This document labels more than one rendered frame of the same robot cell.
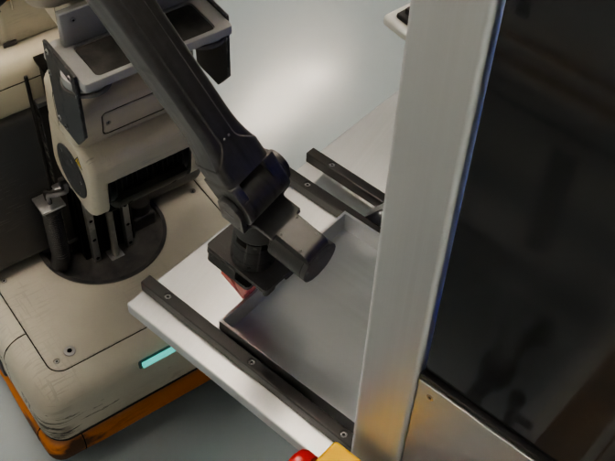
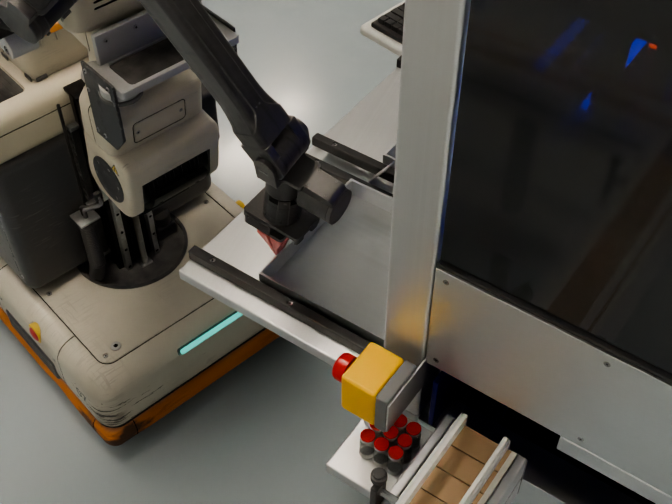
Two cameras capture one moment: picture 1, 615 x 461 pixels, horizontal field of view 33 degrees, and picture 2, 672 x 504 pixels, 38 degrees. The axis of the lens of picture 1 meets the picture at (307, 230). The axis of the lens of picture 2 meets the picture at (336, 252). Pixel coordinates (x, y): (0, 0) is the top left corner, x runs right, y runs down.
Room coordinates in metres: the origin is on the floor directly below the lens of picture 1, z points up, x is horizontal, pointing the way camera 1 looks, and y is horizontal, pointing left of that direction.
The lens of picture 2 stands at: (-0.23, 0.06, 2.06)
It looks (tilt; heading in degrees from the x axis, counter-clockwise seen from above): 48 degrees down; 356
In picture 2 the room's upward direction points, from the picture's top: straight up
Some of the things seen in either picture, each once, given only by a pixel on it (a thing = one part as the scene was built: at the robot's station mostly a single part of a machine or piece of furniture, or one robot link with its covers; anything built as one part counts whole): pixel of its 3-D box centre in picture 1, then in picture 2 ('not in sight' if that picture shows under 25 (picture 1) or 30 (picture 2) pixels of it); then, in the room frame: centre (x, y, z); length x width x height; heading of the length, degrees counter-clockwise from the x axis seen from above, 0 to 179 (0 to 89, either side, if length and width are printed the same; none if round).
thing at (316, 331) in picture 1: (382, 338); (394, 274); (0.77, -0.10, 0.90); 0.34 x 0.26 x 0.04; 52
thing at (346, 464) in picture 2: not in sight; (393, 459); (0.46, -0.07, 0.87); 0.14 x 0.13 x 0.02; 51
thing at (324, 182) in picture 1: (352, 190); (355, 162); (1.03, -0.06, 0.91); 0.14 x 0.03 x 0.06; 50
